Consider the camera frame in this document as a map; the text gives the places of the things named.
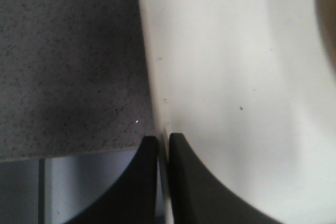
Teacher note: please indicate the white bear serving tray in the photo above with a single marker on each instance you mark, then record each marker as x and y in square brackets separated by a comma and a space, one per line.
[249, 85]

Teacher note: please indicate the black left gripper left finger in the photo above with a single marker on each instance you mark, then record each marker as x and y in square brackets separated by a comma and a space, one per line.
[132, 198]

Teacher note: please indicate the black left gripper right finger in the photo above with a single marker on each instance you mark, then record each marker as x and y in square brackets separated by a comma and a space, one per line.
[197, 196]

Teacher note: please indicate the pink round plate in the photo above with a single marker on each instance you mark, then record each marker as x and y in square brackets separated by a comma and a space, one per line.
[325, 11]

